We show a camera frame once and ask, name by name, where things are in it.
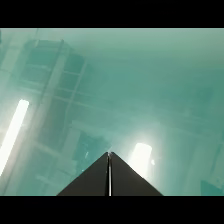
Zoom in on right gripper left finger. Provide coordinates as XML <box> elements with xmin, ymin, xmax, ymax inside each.
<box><xmin>56</xmin><ymin>151</ymin><xmax>110</xmax><ymax>197</ymax></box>

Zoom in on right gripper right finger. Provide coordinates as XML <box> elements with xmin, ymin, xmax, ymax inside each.
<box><xmin>109</xmin><ymin>151</ymin><xmax>164</xmax><ymax>197</ymax></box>

